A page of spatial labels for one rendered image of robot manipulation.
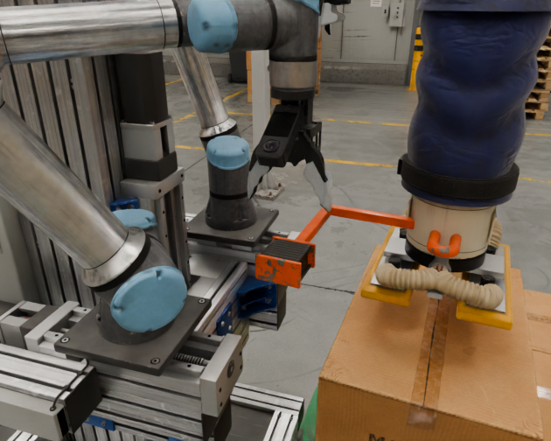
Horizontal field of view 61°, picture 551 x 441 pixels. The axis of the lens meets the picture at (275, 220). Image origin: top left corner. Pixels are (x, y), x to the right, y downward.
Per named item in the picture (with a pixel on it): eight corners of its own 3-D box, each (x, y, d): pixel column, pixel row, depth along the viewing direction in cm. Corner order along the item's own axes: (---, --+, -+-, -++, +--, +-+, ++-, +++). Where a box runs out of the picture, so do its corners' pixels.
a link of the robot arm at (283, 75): (308, 63, 69) (257, 60, 72) (307, 95, 71) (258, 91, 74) (324, 58, 75) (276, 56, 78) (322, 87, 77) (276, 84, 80)
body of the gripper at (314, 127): (322, 155, 83) (324, 85, 78) (305, 170, 76) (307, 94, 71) (282, 150, 86) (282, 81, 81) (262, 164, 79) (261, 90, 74)
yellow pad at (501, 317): (511, 332, 88) (517, 310, 86) (455, 318, 92) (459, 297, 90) (508, 251, 117) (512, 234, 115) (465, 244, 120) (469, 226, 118)
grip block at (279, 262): (299, 289, 83) (300, 264, 80) (254, 278, 86) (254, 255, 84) (315, 266, 90) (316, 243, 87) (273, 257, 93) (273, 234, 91)
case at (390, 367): (497, 577, 97) (545, 439, 80) (311, 507, 110) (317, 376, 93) (492, 379, 147) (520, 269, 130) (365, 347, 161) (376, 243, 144)
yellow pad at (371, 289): (408, 308, 95) (411, 287, 93) (359, 297, 99) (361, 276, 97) (428, 237, 124) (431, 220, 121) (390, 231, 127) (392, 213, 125)
